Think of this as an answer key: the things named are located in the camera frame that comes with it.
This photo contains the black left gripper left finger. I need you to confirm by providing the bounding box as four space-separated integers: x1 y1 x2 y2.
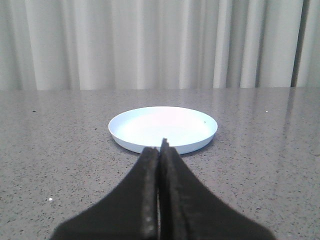
51 147 159 240

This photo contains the white pleated curtain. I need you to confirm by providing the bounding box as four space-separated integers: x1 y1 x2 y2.
0 0 320 90

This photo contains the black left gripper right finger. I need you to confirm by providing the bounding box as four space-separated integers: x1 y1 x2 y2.
159 139 275 240

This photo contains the light blue round plate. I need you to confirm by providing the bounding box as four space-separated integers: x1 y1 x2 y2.
108 106 218 155

